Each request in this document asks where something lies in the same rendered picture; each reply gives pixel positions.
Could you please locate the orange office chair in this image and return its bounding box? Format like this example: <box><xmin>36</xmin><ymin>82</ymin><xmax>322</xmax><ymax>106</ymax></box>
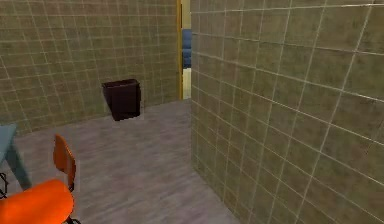
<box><xmin>0</xmin><ymin>133</ymin><xmax>82</xmax><ymax>224</ymax></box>

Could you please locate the black wire object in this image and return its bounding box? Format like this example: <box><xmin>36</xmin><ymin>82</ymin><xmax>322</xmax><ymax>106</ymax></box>
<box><xmin>0</xmin><ymin>172</ymin><xmax>9</xmax><ymax>200</ymax></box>

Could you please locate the dark brown garbage bin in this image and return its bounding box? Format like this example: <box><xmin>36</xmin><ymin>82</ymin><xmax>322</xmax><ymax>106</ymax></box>
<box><xmin>101</xmin><ymin>78</ymin><xmax>142</xmax><ymax>122</ymax></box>

